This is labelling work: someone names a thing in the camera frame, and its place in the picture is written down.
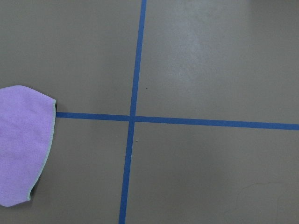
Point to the purple microfiber cloth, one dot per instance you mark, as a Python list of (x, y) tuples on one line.
[(27, 122)]

